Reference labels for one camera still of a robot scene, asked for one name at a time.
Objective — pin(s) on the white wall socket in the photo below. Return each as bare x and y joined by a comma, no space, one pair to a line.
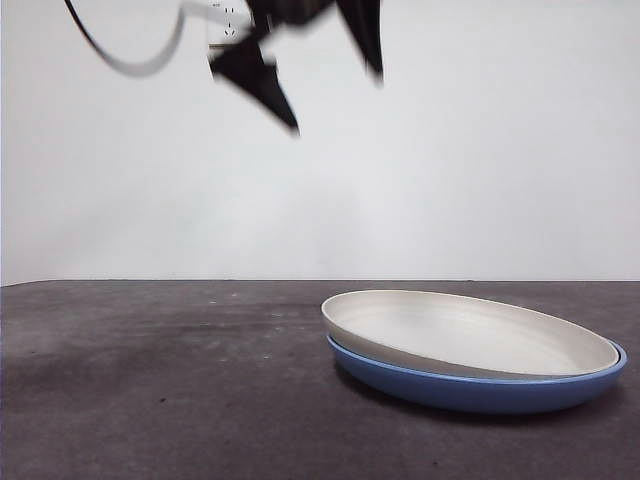
227,31

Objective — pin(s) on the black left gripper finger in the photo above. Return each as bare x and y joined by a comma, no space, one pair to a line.
250,75
365,30

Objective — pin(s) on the white plate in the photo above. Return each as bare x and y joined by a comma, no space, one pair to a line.
465,335

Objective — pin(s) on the blue plate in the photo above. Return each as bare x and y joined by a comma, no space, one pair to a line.
475,395

